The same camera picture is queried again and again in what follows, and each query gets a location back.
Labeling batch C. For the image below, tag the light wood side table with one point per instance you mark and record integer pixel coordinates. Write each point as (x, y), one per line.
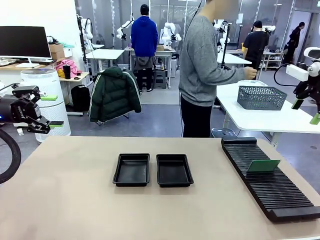
(75, 80)

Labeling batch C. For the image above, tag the person in black with cap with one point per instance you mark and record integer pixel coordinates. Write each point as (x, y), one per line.
(256, 47)

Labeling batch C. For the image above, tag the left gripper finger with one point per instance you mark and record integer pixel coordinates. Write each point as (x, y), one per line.
(40, 125)
(25, 91)

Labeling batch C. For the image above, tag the yellow cloth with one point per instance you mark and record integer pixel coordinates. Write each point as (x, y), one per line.
(61, 73)

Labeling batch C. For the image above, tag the black tumbler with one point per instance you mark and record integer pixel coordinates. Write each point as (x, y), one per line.
(66, 72)

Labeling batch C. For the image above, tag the white background desk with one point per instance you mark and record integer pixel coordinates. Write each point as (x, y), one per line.
(103, 53)

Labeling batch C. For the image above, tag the pink jacket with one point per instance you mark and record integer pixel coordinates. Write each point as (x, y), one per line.
(72, 66)

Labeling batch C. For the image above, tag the standing person in black clothes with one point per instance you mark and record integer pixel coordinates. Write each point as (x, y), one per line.
(293, 42)

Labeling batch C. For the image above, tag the wood top monitor desk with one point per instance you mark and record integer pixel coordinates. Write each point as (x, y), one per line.
(10, 75)

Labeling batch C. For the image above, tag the black computer monitor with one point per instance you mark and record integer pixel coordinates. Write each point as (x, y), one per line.
(23, 42)

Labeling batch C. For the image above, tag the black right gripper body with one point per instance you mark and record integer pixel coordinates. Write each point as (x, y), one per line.
(316, 87)

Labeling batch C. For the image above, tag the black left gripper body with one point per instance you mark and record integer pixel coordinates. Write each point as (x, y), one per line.
(15, 110)

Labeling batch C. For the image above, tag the grey metal stool seat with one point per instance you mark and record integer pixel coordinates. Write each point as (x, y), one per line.
(223, 132)

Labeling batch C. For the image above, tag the black tripod pole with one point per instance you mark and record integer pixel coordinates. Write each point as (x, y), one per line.
(225, 47)

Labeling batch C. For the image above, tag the black slotted board rack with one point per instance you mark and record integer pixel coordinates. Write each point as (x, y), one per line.
(275, 190)

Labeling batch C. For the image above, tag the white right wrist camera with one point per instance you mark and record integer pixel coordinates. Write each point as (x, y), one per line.
(297, 72)

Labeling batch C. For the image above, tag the large white table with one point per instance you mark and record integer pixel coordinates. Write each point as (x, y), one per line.
(262, 120)

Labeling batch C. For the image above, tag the person's right forearm grey sleeve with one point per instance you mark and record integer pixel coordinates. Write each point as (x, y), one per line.
(232, 75)

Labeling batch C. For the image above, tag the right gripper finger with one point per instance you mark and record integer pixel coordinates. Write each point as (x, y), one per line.
(315, 118)
(301, 93)

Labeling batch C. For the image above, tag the white cylindrical air purifier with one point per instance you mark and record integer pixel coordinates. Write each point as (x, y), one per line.
(50, 110)

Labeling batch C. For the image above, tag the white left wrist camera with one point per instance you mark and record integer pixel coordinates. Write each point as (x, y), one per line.
(43, 94)

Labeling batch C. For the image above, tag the small white floor object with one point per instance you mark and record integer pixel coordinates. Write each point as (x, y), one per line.
(20, 132)

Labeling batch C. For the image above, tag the person's right hand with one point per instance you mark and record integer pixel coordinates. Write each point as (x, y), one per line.
(250, 73)

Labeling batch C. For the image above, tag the black ESD tray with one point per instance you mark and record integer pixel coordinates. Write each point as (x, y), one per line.
(131, 171)
(174, 171)

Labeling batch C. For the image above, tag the yellow bin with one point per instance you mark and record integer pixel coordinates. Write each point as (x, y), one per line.
(243, 47)

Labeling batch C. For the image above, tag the dark green puffer jacket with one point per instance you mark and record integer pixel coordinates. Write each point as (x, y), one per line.
(115, 92)

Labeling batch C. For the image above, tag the green circuit board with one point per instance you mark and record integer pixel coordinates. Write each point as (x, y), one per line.
(263, 166)

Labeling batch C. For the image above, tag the grey step stool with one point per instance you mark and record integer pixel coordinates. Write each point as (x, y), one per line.
(160, 80)

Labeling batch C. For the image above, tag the grey mesh basket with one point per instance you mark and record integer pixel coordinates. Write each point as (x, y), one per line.
(261, 98)

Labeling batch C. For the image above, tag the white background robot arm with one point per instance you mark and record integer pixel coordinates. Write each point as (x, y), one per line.
(123, 28)
(220, 27)
(170, 32)
(87, 32)

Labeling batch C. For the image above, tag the person in grey sweater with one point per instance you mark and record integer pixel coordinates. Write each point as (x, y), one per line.
(197, 62)

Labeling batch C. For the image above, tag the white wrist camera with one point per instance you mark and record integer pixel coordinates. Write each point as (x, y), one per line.
(43, 94)
(297, 72)

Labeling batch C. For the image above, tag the white storage shelf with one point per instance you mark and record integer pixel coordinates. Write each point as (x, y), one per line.
(273, 60)

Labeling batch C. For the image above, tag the person in blue hoodie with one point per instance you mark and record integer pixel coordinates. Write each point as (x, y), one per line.
(144, 37)

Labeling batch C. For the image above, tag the grey background work table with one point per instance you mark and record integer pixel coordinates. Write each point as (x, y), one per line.
(165, 51)

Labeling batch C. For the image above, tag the cardboard box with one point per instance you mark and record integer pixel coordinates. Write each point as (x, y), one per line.
(57, 51)

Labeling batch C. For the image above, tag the black backpack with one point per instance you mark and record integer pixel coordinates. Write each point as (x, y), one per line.
(80, 98)

